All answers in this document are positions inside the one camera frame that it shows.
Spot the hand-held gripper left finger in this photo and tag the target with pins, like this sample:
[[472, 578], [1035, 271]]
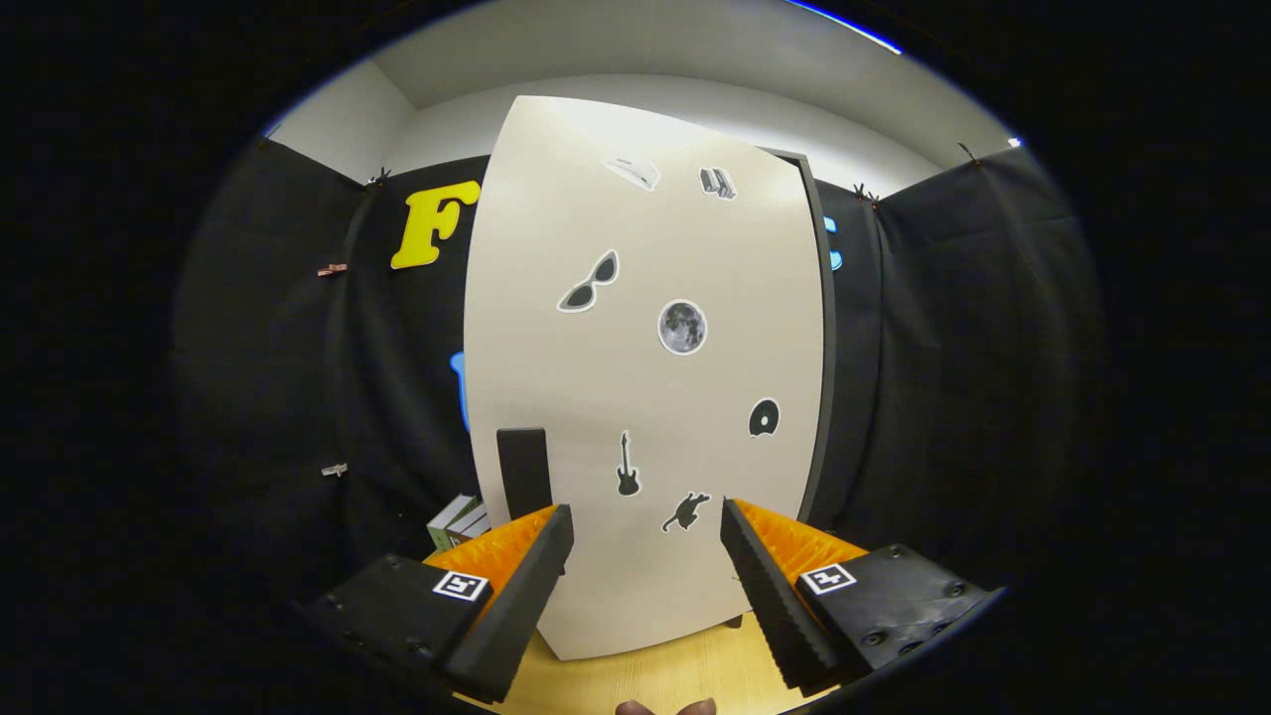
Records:
[[518, 606]]

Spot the green book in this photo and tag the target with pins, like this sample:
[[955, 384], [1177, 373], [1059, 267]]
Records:
[[444, 526]]

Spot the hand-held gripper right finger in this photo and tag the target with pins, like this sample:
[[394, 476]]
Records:
[[767, 606]]

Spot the black backdrop cloth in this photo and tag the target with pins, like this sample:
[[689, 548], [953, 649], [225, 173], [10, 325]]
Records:
[[298, 397]]

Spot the beige cabinet door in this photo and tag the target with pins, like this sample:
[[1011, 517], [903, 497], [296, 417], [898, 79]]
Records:
[[596, 397]]

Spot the black cloth clip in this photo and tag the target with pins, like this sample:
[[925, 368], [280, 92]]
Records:
[[968, 152], [377, 179], [865, 194]]

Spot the grey cabinet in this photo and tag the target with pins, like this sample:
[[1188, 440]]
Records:
[[822, 348]]

